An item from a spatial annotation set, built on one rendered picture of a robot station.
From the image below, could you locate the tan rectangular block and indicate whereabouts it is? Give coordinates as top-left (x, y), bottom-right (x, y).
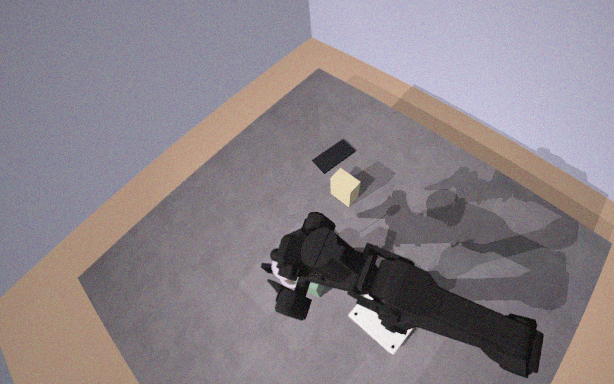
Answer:
top-left (330, 168), bottom-right (361, 207)

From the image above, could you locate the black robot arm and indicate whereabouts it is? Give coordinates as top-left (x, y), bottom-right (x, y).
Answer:
top-left (275, 228), bottom-right (544, 378)

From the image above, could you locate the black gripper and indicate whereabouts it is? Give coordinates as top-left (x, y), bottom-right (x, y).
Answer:
top-left (268, 212), bottom-right (336, 320)

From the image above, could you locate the glass french press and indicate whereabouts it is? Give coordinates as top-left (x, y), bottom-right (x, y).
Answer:
top-left (261, 249), bottom-right (296, 288)

